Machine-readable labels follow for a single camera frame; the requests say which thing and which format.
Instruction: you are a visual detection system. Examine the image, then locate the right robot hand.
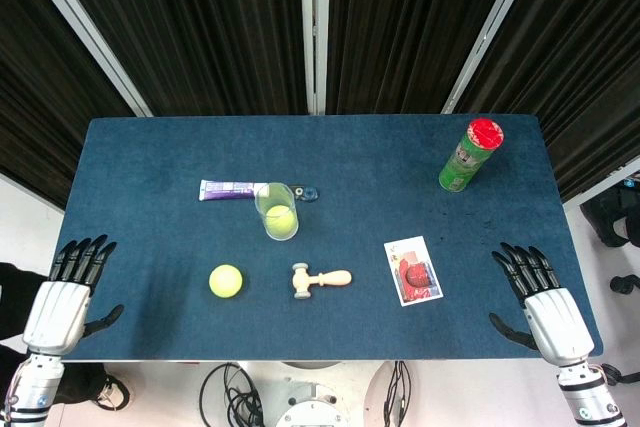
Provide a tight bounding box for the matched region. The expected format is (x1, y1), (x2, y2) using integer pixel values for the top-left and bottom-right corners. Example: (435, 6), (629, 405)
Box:
(488, 241), (596, 367)

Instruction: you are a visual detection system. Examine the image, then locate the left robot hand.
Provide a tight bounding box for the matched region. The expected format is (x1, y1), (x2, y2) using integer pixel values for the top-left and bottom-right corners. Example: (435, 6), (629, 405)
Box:
(22, 234), (125, 357)

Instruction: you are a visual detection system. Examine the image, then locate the yellow tennis ball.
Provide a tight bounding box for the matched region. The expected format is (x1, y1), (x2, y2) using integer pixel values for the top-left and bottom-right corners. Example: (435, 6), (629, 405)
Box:
(208, 264), (244, 299)
(264, 204), (295, 236)

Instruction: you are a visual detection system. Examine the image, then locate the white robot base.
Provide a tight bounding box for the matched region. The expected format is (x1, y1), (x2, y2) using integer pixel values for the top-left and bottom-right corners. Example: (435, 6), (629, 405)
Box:
(249, 360), (389, 427)

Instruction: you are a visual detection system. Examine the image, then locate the clear plastic cup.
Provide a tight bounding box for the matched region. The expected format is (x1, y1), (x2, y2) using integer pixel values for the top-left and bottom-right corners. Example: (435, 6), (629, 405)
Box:
(254, 182), (300, 242)

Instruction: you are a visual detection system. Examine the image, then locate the black chair caster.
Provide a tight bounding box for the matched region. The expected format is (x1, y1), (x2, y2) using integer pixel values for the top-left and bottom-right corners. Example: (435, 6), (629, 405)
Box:
(609, 274), (640, 296)

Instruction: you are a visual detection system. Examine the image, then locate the black white sneaker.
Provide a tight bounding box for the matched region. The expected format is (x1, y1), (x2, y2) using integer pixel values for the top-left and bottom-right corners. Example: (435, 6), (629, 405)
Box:
(94, 374), (132, 411)

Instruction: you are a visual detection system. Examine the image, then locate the black bulky equipment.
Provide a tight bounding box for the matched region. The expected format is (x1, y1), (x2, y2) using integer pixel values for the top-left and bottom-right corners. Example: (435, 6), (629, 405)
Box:
(579, 179), (640, 248)

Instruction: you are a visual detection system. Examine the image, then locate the picture card red fruit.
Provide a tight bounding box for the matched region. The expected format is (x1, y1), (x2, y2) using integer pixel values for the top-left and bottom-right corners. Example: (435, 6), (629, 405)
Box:
(383, 235), (445, 307)

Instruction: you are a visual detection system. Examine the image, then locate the green can red lid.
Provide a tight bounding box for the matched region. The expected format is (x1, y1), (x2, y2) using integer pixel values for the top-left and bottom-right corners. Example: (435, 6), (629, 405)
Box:
(438, 117), (505, 193)

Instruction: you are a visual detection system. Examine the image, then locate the purple white toothpaste tube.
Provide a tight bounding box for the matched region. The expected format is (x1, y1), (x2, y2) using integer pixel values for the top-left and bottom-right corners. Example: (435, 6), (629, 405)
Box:
(198, 179), (271, 202)

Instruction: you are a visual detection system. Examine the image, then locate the black curtain panel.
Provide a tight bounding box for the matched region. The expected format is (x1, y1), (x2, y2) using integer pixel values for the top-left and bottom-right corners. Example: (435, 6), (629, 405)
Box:
(324, 0), (524, 116)
(454, 0), (640, 203)
(0, 0), (136, 209)
(44, 0), (309, 117)

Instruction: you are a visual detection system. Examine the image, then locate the small wooden mallet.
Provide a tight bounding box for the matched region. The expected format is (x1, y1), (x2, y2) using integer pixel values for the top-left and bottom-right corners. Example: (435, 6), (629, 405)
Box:
(291, 262), (353, 301)

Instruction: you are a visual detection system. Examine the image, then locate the blue felt table cover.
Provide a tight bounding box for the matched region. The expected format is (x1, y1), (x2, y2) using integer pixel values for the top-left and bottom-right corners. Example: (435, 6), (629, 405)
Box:
(49, 114), (604, 363)

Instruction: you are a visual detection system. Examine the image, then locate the small black blue gadget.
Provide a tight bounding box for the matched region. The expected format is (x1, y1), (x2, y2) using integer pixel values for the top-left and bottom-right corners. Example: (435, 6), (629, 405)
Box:
(291, 185), (320, 204)

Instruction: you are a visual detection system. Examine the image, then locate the aluminium partition post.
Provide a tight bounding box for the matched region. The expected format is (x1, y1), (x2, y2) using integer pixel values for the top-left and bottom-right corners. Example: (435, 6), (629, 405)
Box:
(441, 0), (544, 116)
(12, 0), (154, 118)
(562, 155), (640, 207)
(299, 0), (331, 116)

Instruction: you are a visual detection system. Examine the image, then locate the black cable bundle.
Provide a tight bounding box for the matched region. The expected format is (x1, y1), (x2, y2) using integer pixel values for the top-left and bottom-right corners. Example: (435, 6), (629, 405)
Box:
(199, 361), (265, 427)
(382, 360), (414, 427)

